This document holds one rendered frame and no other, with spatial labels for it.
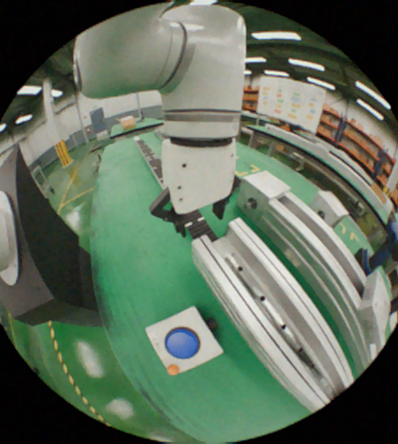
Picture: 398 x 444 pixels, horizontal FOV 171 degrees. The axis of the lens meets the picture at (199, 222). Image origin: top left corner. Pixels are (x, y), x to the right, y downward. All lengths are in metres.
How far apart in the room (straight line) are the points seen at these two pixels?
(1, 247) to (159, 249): 0.35
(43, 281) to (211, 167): 0.32
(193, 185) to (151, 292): 0.21
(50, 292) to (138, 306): 0.17
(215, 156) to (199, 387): 0.36
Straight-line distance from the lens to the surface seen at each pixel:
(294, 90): 3.32
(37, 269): 0.29
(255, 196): 0.32
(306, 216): 0.35
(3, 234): 0.34
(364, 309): 0.36
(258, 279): 0.24
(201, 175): 0.15
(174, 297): 0.26
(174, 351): 0.19
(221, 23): 0.15
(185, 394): 0.31
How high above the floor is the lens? 1.03
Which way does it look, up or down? 51 degrees down
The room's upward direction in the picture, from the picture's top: straight up
